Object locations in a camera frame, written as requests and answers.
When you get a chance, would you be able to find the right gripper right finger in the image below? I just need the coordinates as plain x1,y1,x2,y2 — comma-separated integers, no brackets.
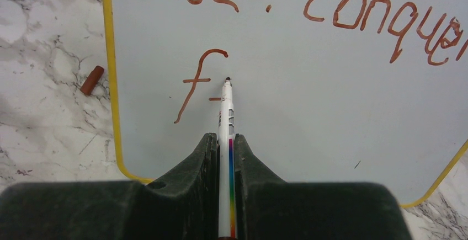
233,135,412,239

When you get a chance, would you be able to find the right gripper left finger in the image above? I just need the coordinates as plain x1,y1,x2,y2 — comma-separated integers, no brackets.
1,134,217,239

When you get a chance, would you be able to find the yellow framed whiteboard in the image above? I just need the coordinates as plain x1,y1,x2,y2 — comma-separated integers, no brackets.
103,0,467,207

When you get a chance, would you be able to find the white whiteboard marker pen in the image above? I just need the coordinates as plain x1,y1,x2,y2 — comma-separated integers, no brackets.
217,77,237,239

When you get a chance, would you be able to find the red marker cap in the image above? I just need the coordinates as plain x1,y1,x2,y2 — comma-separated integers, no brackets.
80,66,104,96

